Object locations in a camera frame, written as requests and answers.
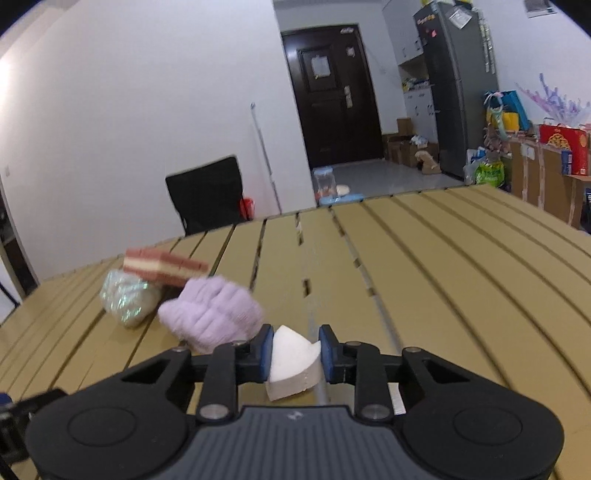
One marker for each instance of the clear plastic jar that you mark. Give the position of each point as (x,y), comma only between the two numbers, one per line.
(325,186)

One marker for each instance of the red gift box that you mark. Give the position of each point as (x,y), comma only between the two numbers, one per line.
(574,147)

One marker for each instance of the glittery green pouch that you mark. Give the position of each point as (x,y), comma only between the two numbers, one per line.
(129,298)

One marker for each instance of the dark entrance door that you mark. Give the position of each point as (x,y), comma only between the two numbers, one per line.
(334,93)

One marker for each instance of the black folding chair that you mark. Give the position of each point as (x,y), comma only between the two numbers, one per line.
(207,197)

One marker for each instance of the cardboard boxes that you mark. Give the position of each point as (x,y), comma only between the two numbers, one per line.
(537,178)

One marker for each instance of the grey refrigerator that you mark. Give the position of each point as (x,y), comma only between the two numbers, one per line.
(461,73)

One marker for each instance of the layered cake sponge toy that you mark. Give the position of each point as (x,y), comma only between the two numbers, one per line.
(159,266)

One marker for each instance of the white foam wedge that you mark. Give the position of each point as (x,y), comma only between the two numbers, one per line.
(295,364)

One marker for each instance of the folding camping table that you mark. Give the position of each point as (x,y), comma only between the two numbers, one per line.
(472,274)

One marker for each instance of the lilac fluffy cloth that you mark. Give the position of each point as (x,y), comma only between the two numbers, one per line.
(211,311)

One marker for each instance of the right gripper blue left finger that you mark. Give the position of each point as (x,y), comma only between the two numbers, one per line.
(263,350)

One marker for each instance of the white mop pole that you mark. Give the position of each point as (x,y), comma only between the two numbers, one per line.
(266,158)

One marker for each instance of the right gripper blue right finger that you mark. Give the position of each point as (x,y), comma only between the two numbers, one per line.
(330,352)

